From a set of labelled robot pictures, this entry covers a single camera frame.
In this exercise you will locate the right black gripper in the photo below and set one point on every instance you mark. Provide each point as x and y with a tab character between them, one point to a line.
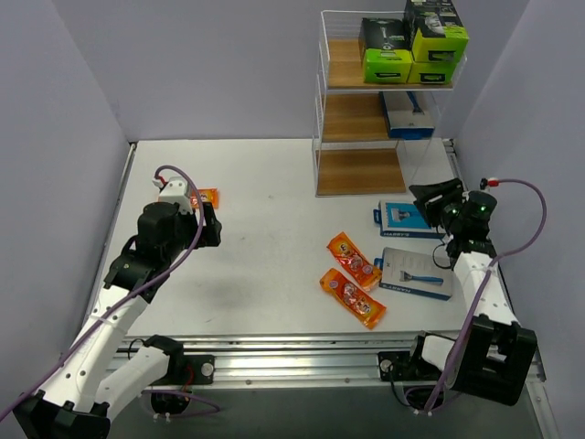
439	197

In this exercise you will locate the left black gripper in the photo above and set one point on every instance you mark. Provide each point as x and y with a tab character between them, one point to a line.
211	227

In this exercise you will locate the blue white razor box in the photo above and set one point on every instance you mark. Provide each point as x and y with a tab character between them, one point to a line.
403	220

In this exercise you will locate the grey box blue razor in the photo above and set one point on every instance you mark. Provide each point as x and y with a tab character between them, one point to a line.
414	273
407	115

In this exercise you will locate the tall green black razor box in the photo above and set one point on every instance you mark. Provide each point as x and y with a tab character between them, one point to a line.
431	72

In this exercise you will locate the black green razor pack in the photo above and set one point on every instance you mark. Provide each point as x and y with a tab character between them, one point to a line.
384	51

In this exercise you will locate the small black green razor box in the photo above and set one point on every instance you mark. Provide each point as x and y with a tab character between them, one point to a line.
436	31

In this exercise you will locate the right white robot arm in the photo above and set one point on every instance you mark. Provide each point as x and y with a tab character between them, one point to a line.
493	353

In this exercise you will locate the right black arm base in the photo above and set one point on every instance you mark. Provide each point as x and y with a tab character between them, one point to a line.
398	366

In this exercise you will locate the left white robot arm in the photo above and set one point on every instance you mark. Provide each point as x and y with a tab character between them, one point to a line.
78	398

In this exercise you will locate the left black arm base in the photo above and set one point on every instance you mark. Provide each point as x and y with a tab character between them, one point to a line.
199	369

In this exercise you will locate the orange razor bag far left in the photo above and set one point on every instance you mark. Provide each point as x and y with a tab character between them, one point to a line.
210	195

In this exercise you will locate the orange razor bag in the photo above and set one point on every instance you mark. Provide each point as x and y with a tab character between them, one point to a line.
366	274
210	195
361	305

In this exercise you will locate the orange razor bag upper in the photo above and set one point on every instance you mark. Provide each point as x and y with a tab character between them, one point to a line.
366	274

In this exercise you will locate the orange razor bag lower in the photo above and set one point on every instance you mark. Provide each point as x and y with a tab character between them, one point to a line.
361	305

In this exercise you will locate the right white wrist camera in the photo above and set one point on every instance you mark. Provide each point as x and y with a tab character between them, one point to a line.
486	183

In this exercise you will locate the white wire wooden shelf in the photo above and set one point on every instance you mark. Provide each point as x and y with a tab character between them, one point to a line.
352	153

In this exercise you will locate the aluminium mounting rail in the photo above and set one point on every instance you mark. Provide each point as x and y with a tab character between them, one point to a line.
296	362

